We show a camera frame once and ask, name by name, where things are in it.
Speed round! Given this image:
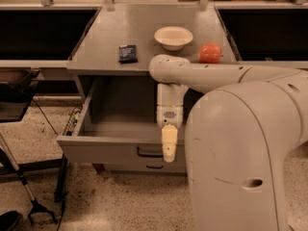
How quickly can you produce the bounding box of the grey top drawer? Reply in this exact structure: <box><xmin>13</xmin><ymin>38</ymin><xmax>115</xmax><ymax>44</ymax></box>
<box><xmin>56</xmin><ymin>76</ymin><xmax>193</xmax><ymax>166</ymax></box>

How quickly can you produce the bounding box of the wire basket with items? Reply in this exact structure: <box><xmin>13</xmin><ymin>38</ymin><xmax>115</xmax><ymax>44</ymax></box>
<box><xmin>63</xmin><ymin>108</ymin><xmax>81</xmax><ymax>136</ymax></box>

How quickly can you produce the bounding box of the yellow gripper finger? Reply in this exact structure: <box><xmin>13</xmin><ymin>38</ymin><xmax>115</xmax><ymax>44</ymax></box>
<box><xmin>162</xmin><ymin>124</ymin><xmax>178</xmax><ymax>163</ymax></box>

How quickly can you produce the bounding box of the dark blue snack packet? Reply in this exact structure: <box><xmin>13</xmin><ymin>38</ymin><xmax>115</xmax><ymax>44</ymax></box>
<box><xmin>119</xmin><ymin>45</ymin><xmax>138</xmax><ymax>64</ymax></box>

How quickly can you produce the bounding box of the grey bottom drawer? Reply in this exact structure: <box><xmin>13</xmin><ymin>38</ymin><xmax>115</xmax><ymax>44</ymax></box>
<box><xmin>105</xmin><ymin>164</ymin><xmax>186</xmax><ymax>174</ymax></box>

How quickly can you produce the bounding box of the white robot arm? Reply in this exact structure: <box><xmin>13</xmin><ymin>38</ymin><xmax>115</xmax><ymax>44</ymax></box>
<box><xmin>149</xmin><ymin>55</ymin><xmax>308</xmax><ymax>231</ymax></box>

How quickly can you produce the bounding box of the grey drawer cabinet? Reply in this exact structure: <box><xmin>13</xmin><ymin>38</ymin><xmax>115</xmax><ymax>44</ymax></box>
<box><xmin>67</xmin><ymin>4</ymin><xmax>236</xmax><ymax>166</ymax></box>

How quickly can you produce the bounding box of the white bowl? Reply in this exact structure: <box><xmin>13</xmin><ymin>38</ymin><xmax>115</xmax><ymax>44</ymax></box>
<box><xmin>154</xmin><ymin>26</ymin><xmax>193</xmax><ymax>51</ymax></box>

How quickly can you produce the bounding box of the black chair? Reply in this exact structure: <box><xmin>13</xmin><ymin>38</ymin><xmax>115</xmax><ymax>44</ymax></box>
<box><xmin>0</xmin><ymin>69</ymin><xmax>38</xmax><ymax>123</ymax></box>

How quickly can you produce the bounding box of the grey drawer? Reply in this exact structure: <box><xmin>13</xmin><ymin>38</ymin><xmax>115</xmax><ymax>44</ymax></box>
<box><xmin>56</xmin><ymin>76</ymin><xmax>193</xmax><ymax>166</ymax></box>
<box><xmin>105</xmin><ymin>164</ymin><xmax>186</xmax><ymax>174</ymax></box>

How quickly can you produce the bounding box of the black upright bar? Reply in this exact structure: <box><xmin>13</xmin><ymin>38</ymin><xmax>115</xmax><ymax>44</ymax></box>
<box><xmin>54</xmin><ymin>155</ymin><xmax>67</xmax><ymax>202</ymax></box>

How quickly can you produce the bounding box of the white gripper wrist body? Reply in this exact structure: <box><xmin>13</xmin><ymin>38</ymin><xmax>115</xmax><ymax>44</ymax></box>
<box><xmin>157</xmin><ymin>106</ymin><xmax>183</xmax><ymax>128</ymax></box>

